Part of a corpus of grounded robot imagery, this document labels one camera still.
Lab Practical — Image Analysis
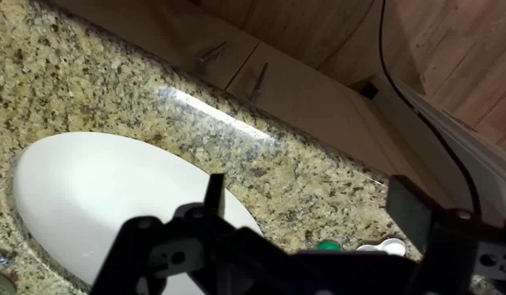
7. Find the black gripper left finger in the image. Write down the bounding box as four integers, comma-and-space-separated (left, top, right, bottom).
91, 172, 291, 295

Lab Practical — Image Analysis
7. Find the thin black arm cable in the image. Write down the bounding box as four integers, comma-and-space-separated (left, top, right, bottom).
377, 0, 484, 217

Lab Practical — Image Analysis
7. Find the white oval sink basin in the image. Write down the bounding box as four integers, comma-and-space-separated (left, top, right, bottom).
14, 130, 266, 289

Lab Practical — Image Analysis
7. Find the clear round lens lid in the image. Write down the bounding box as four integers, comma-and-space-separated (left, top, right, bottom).
356, 243, 382, 254

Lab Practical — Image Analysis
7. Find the metal cabinet door handle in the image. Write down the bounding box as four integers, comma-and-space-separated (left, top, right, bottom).
250, 61, 271, 102
199, 40, 230, 67

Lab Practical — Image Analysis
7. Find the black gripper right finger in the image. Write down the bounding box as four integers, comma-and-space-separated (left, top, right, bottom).
386, 176, 506, 295

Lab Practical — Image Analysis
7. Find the white contact lens case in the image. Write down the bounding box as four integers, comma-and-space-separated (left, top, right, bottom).
379, 236, 409, 258

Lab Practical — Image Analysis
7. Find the small green round cap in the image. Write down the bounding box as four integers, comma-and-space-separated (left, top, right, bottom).
317, 240, 345, 254

